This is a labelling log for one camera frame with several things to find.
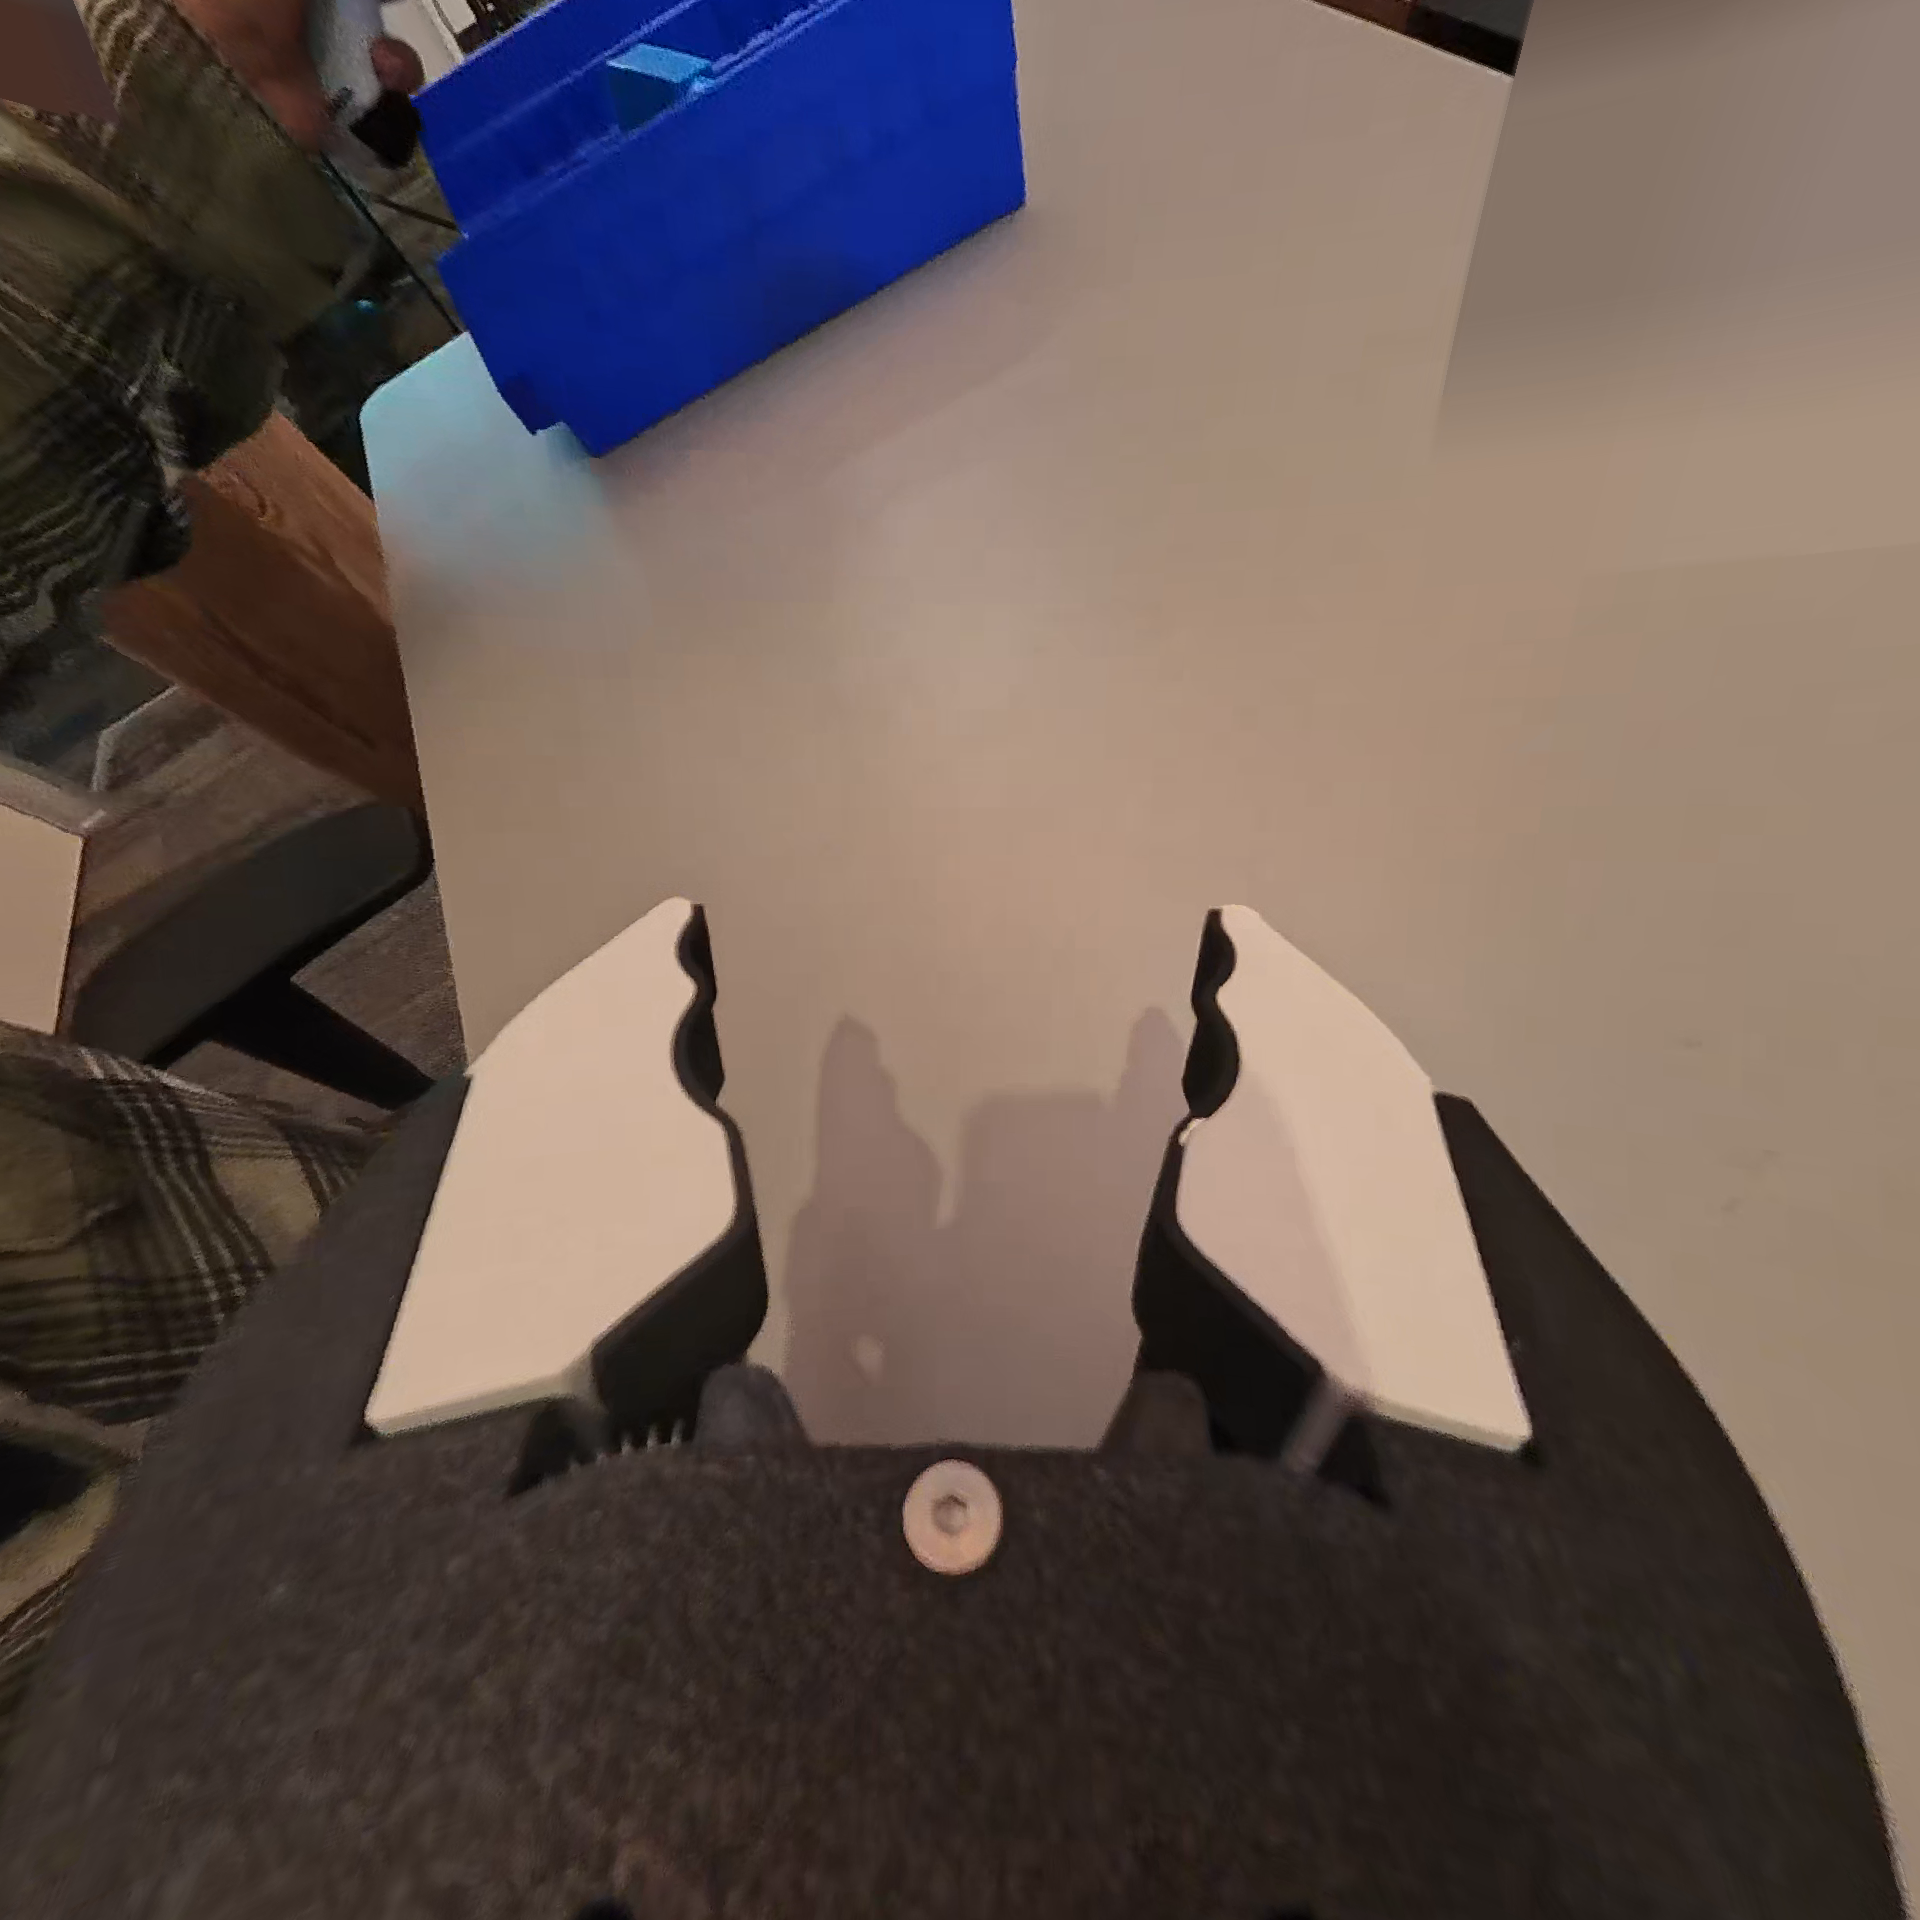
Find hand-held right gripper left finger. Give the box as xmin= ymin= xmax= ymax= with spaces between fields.
xmin=363 ymin=895 xmax=770 ymax=1449

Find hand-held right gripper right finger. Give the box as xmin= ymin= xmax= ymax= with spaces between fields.
xmin=1131 ymin=902 xmax=1536 ymax=1466

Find blue toy block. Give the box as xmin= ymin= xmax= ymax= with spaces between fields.
xmin=603 ymin=41 xmax=718 ymax=128

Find blue plastic bin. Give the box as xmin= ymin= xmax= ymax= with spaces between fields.
xmin=412 ymin=0 xmax=1028 ymax=460

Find person's left hand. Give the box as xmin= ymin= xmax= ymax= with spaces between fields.
xmin=248 ymin=0 xmax=433 ymax=153

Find wooden pillar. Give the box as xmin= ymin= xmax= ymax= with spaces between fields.
xmin=102 ymin=412 xmax=433 ymax=812

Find white box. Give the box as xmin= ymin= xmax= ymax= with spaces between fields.
xmin=0 ymin=802 xmax=88 ymax=1039

